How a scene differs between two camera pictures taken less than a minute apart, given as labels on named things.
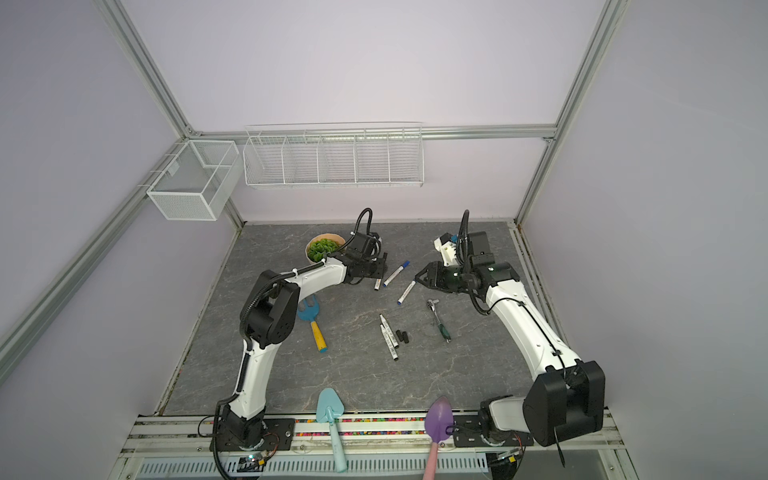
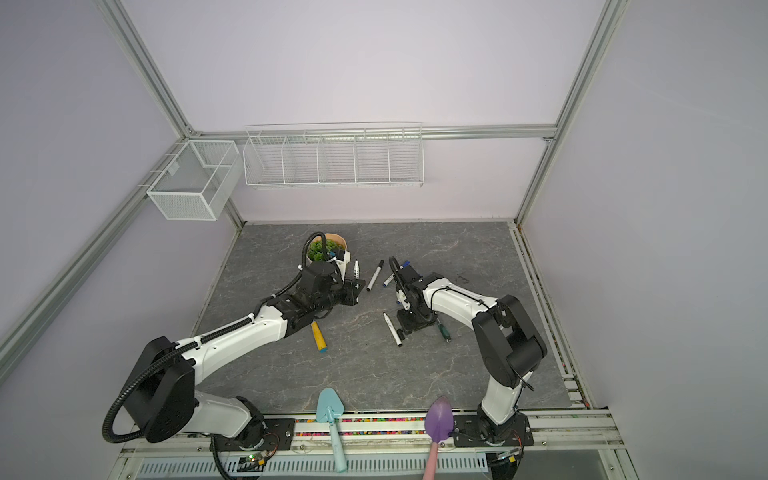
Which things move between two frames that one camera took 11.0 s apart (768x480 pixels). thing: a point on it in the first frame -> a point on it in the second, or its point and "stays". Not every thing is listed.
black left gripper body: (373, 268) -> (342, 294)
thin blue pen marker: (404, 265) stays
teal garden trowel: (330, 405) stays
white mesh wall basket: (194, 182) stays
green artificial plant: (318, 249) stays
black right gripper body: (458, 277) -> (409, 319)
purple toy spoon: (439, 421) stays
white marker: (387, 338) -> (393, 331)
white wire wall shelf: (383, 154) stays
